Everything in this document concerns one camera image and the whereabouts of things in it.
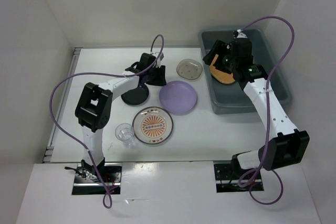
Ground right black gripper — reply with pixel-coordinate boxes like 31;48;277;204
203;39;238;74

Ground woven bamboo pattern tray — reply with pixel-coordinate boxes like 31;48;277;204
209;55;235;85

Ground purple round plate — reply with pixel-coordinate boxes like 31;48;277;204
159;81;197;115

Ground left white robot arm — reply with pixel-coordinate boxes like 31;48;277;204
75;53;166;182

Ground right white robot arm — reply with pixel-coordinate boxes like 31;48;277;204
203;37;310;178

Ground grey plastic bin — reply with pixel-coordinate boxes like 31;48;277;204
198;27;292;115

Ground clear smoky square dish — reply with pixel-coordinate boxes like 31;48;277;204
176;59;203;80

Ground black round plate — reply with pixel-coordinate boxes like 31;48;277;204
121;84;149;106

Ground orange patterned round plate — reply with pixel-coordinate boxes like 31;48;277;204
132;106;174;145

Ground clear plastic cup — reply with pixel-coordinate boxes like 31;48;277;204
115;123;135;148

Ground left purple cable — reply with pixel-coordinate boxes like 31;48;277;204
49;34;165;209

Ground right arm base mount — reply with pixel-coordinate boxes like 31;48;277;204
213;161;264;193

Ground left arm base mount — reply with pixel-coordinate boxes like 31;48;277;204
64;163;122;195

